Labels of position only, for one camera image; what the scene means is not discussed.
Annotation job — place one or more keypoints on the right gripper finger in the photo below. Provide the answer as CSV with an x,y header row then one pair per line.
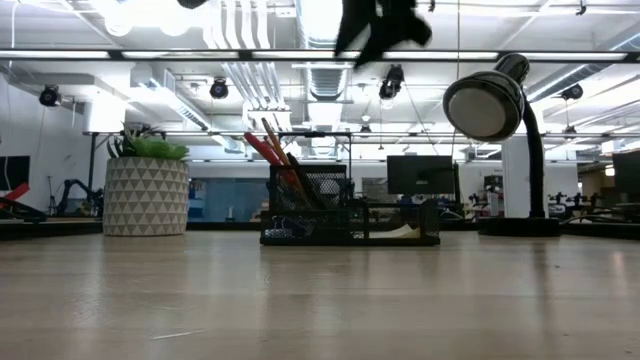
x,y
355,22
400,25

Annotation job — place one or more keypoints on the orange pencil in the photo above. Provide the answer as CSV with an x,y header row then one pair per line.
x,y
282,155
272,137

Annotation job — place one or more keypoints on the yellow sticky note pad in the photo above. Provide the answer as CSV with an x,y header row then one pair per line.
x,y
400,232

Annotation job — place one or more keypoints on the black lab robot arm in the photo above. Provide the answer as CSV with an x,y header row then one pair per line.
x,y
80,192

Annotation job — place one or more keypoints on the black mesh desk organizer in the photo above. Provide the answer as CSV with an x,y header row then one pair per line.
x,y
350,241

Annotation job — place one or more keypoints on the black ceiling spotlight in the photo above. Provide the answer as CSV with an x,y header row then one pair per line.
x,y
49,95
391,82
572,92
218,88

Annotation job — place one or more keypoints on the black gooseneck desk lamp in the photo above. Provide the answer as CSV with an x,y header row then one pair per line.
x,y
480,107

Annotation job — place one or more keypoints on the green succulent plant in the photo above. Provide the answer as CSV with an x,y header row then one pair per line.
x,y
155,147

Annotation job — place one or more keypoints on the black computer monitor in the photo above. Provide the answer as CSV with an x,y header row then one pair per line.
x,y
627,175
420,175

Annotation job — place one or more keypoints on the white triangle-pattern plant pot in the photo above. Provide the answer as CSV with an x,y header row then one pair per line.
x,y
145,197

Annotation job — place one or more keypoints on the red bar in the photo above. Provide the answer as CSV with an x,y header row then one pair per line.
x,y
15,192

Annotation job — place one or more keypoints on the black wall screen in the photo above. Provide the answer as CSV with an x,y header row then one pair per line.
x,y
15,172

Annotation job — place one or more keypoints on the black table frame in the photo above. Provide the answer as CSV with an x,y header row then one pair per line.
x,y
50,228

